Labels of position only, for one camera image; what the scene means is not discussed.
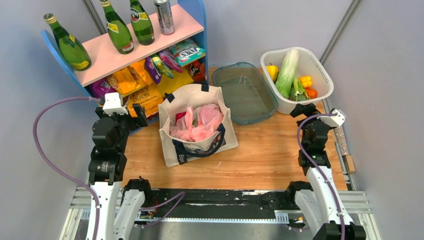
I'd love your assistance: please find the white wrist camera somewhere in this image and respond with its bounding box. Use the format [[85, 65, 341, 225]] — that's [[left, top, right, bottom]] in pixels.
[[317, 108, 346, 128], [102, 92, 129, 116]]

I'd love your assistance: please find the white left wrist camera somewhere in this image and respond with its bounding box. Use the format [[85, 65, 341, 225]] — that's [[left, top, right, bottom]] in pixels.
[[102, 92, 129, 116]]

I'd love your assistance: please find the green glass bottle middle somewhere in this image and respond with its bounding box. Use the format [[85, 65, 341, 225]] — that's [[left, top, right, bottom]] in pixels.
[[100, 0, 134, 55]]

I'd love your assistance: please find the white plastic basket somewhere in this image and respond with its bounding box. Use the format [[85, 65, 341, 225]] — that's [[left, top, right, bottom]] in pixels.
[[260, 46, 334, 115]]

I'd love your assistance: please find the orange tomato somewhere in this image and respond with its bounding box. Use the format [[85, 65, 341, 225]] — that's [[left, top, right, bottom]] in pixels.
[[305, 87, 318, 99]]

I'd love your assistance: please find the colourful striped candy packet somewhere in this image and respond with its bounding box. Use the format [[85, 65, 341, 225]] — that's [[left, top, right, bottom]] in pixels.
[[151, 53, 174, 79]]

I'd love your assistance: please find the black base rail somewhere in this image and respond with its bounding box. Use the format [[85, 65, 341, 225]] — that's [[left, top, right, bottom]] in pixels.
[[142, 188, 305, 221]]

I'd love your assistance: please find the pink plastic grocery bag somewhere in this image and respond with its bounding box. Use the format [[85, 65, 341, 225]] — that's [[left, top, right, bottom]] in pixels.
[[169, 104, 224, 142]]

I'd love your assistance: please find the pink candy packet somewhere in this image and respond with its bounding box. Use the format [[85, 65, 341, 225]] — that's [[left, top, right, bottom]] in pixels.
[[158, 48, 183, 73]]

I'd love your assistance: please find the red dark snack bag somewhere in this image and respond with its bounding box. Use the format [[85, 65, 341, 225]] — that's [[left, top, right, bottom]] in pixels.
[[186, 60, 206, 83]]

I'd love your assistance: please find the blue pink snack shelf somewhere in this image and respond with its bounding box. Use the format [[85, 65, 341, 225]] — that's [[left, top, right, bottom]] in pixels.
[[40, 0, 209, 135]]

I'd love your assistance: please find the purple snack bag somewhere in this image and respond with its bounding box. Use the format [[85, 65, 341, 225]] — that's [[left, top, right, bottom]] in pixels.
[[88, 78, 116, 98]]

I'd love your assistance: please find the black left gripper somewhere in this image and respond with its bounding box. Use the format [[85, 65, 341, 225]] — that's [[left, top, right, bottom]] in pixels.
[[96, 102, 148, 151]]

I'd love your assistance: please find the purple candy packet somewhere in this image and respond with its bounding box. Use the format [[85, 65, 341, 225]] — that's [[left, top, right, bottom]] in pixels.
[[144, 56, 162, 84]]

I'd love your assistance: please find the small yellow orange pepper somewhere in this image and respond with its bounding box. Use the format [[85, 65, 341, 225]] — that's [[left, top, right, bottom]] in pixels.
[[298, 75, 313, 89]]

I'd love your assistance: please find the yellow bell pepper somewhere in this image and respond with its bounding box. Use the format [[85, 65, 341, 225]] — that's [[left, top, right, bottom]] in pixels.
[[266, 64, 279, 83]]

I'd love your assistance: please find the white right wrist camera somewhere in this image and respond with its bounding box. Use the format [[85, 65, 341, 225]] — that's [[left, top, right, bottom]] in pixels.
[[317, 108, 346, 128]]

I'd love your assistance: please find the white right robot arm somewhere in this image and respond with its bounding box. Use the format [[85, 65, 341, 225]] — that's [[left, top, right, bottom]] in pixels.
[[285, 103, 367, 240]]

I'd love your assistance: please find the silver drink can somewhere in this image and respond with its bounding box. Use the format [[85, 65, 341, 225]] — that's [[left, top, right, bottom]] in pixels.
[[154, 0, 175, 35]]

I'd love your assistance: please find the teal transparent plastic tray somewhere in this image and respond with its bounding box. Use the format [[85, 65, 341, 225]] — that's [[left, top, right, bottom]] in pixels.
[[212, 62, 278, 126]]

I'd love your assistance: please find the green glass bottle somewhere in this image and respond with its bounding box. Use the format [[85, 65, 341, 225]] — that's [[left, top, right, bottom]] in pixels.
[[43, 13, 92, 71], [130, 0, 155, 46], [100, 0, 134, 55]]

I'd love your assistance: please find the napa cabbage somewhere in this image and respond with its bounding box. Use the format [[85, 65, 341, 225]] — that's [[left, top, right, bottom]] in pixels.
[[275, 48, 299, 99]]

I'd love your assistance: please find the cream canvas tote bag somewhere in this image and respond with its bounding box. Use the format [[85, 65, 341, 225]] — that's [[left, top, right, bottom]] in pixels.
[[158, 83, 239, 168]]

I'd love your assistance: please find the green glass bottle right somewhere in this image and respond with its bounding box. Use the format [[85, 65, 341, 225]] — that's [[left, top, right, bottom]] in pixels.
[[130, 0, 155, 46]]

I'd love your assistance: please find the green leafy vegetable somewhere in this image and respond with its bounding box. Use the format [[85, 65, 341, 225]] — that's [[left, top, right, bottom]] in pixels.
[[289, 78, 310, 102]]

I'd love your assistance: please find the green glass bottle left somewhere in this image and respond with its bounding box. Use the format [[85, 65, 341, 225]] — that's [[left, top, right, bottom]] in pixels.
[[43, 13, 92, 71]]

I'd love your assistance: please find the teal foxs candy bag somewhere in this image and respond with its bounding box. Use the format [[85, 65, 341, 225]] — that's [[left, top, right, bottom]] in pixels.
[[168, 37, 206, 66]]

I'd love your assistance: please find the orange snack bag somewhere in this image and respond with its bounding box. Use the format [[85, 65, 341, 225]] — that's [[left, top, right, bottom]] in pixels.
[[106, 59, 154, 97]]

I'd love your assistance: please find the honey dijon chips bag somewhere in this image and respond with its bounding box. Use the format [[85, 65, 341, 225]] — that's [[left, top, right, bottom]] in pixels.
[[127, 83, 163, 117]]

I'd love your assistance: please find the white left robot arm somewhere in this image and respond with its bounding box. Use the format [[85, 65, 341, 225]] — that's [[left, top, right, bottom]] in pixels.
[[85, 103, 153, 240]]

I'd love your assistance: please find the glass tube of beads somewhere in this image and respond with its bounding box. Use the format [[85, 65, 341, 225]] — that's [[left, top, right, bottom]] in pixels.
[[333, 126, 350, 156]]

